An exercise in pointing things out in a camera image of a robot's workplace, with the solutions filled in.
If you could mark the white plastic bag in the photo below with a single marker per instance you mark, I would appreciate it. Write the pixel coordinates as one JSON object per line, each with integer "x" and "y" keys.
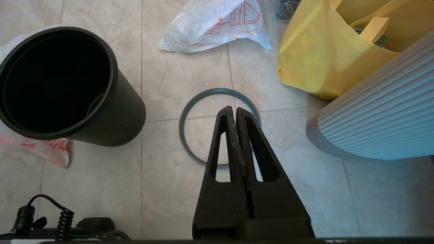
{"x": 203, "y": 27}

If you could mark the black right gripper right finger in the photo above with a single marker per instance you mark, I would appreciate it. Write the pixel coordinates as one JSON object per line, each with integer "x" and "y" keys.
{"x": 278, "y": 206}

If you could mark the yellow fabric tote bag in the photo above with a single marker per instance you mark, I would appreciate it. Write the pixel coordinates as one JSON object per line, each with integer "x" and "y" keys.
{"x": 315, "y": 57}

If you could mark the black round trash bin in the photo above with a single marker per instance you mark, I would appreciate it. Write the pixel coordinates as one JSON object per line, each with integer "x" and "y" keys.
{"x": 125, "y": 112}

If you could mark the clear bag with dark contents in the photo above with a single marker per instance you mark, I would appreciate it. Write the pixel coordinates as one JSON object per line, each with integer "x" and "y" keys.
{"x": 286, "y": 8}

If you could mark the white red-print bag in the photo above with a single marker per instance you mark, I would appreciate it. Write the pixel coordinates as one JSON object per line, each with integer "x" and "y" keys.
{"x": 51, "y": 152}

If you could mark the pale gray ribbed cylinder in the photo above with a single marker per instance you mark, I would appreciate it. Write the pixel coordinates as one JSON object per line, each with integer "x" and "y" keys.
{"x": 379, "y": 118}

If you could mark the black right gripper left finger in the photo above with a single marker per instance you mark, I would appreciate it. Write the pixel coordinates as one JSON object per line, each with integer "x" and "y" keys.
{"x": 220, "y": 206}

